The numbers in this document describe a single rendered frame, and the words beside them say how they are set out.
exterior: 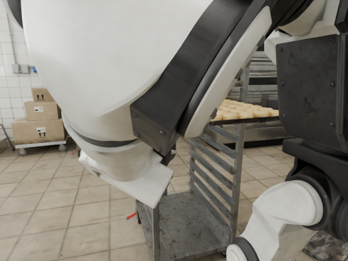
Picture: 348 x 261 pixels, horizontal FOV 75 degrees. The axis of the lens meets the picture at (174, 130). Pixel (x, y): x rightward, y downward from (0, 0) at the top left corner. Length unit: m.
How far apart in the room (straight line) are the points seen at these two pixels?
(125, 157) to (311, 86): 0.34
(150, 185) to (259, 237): 0.46
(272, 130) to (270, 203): 3.12
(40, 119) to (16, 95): 0.62
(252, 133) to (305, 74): 3.08
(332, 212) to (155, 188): 0.33
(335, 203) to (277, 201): 0.11
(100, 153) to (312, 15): 0.35
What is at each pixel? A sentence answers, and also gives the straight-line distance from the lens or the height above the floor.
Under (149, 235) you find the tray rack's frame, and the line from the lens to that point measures 1.51.
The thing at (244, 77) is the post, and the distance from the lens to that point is 1.13.
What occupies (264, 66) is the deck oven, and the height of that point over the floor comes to 1.18.
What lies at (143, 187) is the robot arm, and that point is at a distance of 0.33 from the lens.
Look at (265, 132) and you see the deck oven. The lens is 3.62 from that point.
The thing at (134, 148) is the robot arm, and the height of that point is 1.05.
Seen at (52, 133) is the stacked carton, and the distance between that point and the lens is 3.51.
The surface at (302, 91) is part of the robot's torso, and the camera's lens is 0.45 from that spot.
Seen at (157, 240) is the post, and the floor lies 0.30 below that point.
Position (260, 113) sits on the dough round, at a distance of 0.82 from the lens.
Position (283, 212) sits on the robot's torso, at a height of 0.82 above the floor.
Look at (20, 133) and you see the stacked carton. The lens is 3.58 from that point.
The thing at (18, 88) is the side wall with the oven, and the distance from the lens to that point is 4.00.
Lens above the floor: 1.11
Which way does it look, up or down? 15 degrees down
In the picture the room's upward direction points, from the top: straight up
